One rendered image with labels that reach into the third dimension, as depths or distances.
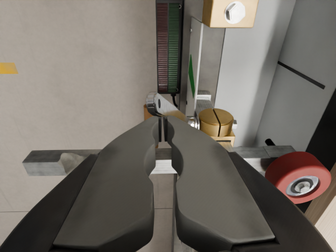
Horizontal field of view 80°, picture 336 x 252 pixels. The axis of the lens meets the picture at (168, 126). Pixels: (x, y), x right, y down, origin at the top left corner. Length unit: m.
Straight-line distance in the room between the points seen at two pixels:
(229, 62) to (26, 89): 1.15
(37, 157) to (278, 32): 0.53
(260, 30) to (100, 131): 1.11
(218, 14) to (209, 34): 0.16
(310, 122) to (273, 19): 0.23
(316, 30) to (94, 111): 1.13
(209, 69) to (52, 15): 0.92
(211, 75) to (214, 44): 0.06
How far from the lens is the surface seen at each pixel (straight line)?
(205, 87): 0.44
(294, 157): 0.34
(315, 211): 0.46
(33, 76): 1.35
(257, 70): 0.55
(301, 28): 0.52
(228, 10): 0.25
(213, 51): 0.42
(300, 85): 0.49
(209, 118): 0.29
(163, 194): 1.75
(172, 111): 0.16
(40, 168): 0.38
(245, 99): 0.57
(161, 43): 0.40
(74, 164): 0.33
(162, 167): 0.33
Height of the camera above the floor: 1.10
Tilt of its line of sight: 57 degrees down
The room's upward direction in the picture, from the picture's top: 176 degrees clockwise
